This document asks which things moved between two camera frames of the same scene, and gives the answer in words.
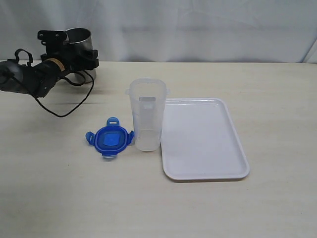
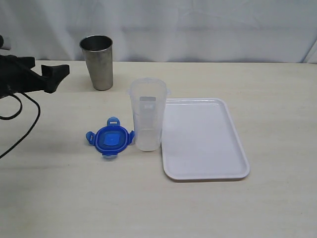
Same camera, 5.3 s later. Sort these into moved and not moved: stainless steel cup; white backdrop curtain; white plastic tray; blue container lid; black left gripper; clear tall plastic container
Moved: stainless steel cup; black left gripper
Not moved: white plastic tray; white backdrop curtain; blue container lid; clear tall plastic container
